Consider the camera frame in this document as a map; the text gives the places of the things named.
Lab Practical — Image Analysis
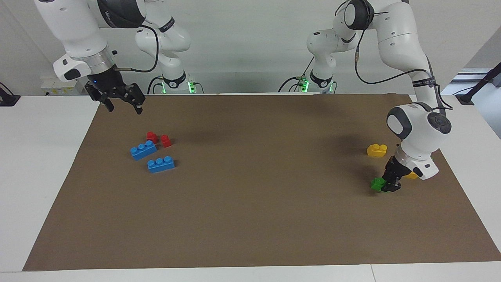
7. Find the black table clamp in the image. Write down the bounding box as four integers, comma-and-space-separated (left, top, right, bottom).
0, 82, 21, 107

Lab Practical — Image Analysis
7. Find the green two-stud toy block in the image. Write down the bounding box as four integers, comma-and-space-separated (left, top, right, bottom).
370, 177, 388, 193

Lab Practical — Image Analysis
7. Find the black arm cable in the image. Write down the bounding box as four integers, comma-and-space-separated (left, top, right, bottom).
114, 23, 161, 73
354, 11, 454, 111

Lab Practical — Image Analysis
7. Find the blue three-stud toy block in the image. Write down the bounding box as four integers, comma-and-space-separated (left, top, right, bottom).
130, 140, 158, 161
147, 155, 176, 174

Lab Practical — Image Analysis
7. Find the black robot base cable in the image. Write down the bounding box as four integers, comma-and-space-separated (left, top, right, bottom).
278, 56, 316, 93
146, 75, 165, 95

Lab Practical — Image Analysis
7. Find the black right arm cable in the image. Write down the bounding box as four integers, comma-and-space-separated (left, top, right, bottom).
114, 23, 161, 73

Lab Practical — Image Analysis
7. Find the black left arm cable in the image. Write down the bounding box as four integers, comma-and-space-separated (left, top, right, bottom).
354, 11, 454, 111

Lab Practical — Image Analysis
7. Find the black stand with pole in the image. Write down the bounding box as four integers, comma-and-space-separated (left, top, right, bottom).
455, 62, 501, 106

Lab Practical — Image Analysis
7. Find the white power strip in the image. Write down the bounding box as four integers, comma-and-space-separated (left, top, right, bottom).
41, 76, 89, 96

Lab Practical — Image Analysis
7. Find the brown paper table mat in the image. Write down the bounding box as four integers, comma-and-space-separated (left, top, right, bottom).
22, 93, 501, 272

